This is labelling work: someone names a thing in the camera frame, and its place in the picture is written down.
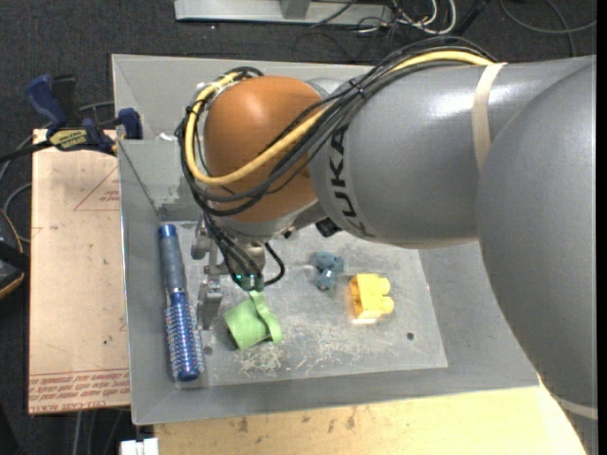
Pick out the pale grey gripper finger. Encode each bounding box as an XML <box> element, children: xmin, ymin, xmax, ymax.
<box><xmin>196</xmin><ymin>282</ymin><xmax>212</xmax><ymax>331</ymax></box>
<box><xmin>210</xmin><ymin>282</ymin><xmax>223</xmax><ymax>330</ymax></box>

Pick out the blue hairbrush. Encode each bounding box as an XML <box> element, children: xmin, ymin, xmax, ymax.
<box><xmin>157</xmin><ymin>223</ymin><xmax>207</xmax><ymax>382</ymax></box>

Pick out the green plastic cup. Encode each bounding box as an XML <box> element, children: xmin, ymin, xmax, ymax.
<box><xmin>223</xmin><ymin>290</ymin><xmax>284</xmax><ymax>352</ymax></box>

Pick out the grey-blue toy figure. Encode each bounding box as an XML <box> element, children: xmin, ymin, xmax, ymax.
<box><xmin>309</xmin><ymin>250</ymin><xmax>345</xmax><ymax>292</ymax></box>

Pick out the grey metal bin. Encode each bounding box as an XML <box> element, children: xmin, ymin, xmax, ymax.
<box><xmin>111</xmin><ymin>53</ymin><xmax>543</xmax><ymax>427</ymax></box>

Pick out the brown cardboard board, red print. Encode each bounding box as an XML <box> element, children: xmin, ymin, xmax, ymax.
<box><xmin>27</xmin><ymin>127</ymin><xmax>132</xmax><ymax>416</ymax></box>

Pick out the yellow toy building block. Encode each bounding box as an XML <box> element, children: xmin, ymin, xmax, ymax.
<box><xmin>348</xmin><ymin>273</ymin><xmax>396</xmax><ymax>322</ymax></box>

